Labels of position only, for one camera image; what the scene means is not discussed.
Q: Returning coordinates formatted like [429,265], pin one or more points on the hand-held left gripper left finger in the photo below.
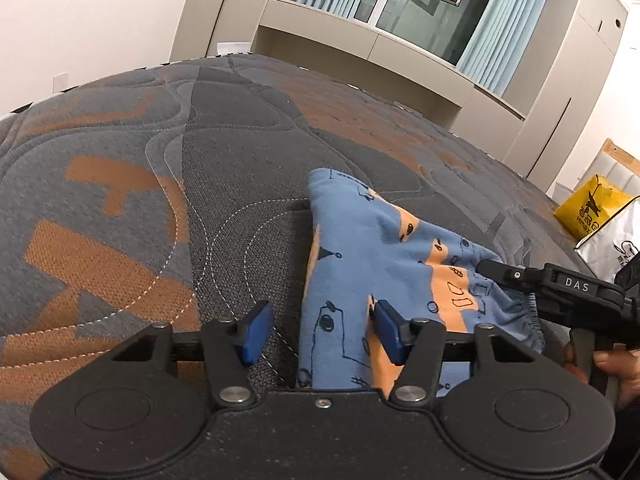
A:
[256,332]

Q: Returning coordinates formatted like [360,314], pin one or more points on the grey and orange quilted mattress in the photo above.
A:
[150,170]

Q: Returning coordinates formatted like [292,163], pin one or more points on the person's right hand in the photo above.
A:
[622,372]

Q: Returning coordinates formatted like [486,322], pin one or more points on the beige narrow wall panel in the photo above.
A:
[215,5]

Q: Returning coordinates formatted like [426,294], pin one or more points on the white low ledge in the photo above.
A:
[232,48]

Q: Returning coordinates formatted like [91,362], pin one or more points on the beige tall wardrobe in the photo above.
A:
[575,70]

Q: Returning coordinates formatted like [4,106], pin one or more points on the blue pants with orange print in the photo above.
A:
[380,240]

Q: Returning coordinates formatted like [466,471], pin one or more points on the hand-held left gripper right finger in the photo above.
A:
[389,331]

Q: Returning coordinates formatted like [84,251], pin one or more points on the yellow plastic bag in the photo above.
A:
[592,205]

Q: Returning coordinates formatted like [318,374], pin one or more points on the white plastic bag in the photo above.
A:
[612,245]

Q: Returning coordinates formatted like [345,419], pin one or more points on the white padded board wooden frame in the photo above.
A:
[620,165]

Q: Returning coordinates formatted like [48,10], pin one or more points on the beige window bench cabinet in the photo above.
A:
[380,52]

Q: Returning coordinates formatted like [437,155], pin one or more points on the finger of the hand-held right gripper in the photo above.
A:
[505,272]

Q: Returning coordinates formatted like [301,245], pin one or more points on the white box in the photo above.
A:
[562,194]

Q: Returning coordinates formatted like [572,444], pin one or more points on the window with dark glass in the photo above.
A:
[425,5]

